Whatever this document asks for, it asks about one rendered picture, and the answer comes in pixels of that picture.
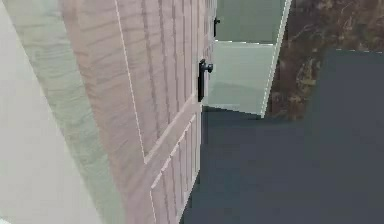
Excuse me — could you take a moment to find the pale wooden room door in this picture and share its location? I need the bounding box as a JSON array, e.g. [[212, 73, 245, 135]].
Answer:
[[58, 0, 218, 224]]

